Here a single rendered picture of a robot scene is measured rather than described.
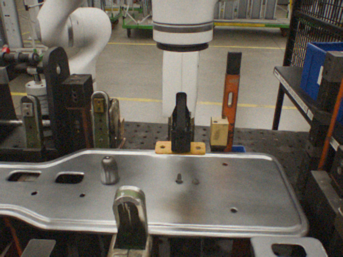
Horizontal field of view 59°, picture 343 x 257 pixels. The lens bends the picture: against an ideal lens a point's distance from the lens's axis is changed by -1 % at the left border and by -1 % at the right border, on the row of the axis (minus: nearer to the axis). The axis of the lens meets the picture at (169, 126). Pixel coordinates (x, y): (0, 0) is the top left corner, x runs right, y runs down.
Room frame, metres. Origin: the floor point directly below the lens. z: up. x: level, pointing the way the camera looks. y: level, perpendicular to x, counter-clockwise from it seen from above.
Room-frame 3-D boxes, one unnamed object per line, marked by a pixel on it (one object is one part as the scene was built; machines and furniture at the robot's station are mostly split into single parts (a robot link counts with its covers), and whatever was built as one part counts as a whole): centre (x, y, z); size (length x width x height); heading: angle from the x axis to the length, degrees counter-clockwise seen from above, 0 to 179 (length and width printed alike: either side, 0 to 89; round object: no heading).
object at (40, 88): (0.67, 0.34, 0.94); 0.18 x 0.13 x 0.49; 87
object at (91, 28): (1.04, 0.28, 1.11); 0.19 x 0.12 x 0.24; 120
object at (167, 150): (0.45, -0.02, 1.08); 0.08 x 0.04 x 0.01; 87
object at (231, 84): (0.60, -0.13, 0.95); 0.03 x 0.01 x 0.50; 87
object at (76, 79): (0.68, 0.21, 0.91); 0.07 x 0.05 x 0.42; 177
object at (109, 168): (0.45, 0.11, 1.02); 0.03 x 0.03 x 0.07
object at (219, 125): (0.57, -0.10, 0.88); 0.04 x 0.04 x 0.36; 87
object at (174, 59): (0.45, -0.02, 1.20); 0.10 x 0.07 x 0.11; 177
